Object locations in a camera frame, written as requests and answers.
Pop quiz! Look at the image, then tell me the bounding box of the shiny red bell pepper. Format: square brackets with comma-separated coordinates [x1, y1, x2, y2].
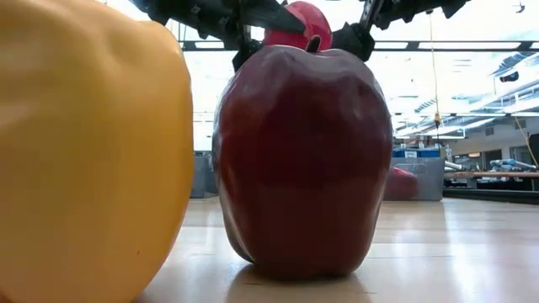
[264, 0, 334, 51]

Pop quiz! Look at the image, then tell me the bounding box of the wooden background table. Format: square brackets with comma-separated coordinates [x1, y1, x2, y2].
[443, 170, 539, 180]

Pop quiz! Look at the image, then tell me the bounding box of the black table edge rail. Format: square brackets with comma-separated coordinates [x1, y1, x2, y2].
[441, 188, 539, 206]

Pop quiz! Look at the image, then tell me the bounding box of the dark red apple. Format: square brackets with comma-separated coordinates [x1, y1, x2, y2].
[211, 35, 394, 281]

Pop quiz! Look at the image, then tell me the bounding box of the blue storage box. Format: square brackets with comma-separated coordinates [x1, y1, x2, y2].
[392, 148, 441, 159]

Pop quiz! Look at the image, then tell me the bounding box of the yellow hanging cable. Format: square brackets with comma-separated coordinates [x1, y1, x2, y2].
[427, 10, 442, 130]

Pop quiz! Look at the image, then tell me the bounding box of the yellow bell pepper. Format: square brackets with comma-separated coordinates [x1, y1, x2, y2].
[0, 0, 195, 303]

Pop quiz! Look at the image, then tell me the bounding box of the black overhead frame bar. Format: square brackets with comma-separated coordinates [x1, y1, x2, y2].
[180, 40, 539, 53]

